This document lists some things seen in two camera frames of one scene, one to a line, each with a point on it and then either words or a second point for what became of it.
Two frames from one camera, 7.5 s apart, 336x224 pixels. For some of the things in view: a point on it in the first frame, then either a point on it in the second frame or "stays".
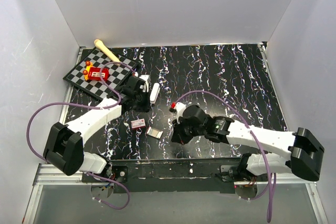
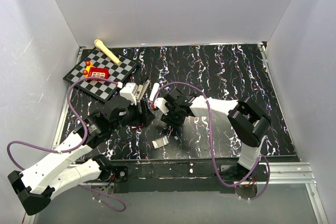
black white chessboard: (103, 87) stays
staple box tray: (154, 132) to (160, 142)
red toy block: (92, 73) stays
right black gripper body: (185, 131) to (173, 117)
